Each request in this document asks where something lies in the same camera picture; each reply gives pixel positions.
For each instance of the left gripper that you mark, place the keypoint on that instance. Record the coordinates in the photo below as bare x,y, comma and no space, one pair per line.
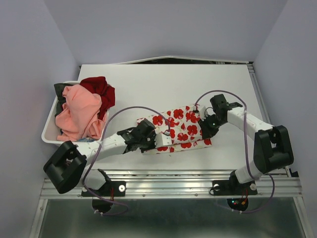
152,135

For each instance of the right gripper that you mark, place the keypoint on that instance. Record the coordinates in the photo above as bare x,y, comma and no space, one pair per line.
207,133

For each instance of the red poppy print skirt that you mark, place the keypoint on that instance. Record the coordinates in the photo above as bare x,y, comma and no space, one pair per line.
185,132

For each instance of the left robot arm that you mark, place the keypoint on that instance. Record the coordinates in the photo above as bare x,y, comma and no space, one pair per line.
69,163

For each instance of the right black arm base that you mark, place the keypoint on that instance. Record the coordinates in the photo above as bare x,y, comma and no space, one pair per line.
226,188

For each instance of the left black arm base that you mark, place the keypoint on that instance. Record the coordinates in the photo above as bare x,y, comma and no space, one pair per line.
102,185

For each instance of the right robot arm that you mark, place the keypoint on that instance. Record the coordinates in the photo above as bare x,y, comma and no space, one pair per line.
272,145

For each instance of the light blue garment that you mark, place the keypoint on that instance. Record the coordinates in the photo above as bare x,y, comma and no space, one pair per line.
86,140

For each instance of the pink skirt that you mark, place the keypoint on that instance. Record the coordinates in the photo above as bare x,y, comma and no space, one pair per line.
79,118

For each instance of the dark red skirt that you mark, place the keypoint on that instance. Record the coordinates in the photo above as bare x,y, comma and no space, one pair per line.
98,85

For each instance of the dark green garment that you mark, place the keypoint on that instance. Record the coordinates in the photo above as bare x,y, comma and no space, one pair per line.
59,88

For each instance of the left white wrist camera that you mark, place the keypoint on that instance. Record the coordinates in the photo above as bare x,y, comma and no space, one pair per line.
163,140

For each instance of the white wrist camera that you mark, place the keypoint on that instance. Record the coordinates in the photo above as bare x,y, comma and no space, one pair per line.
202,111
163,140

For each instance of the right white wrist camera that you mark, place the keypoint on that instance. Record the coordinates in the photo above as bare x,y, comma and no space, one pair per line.
202,111

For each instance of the aluminium frame rail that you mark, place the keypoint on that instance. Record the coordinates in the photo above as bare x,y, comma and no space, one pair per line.
195,184

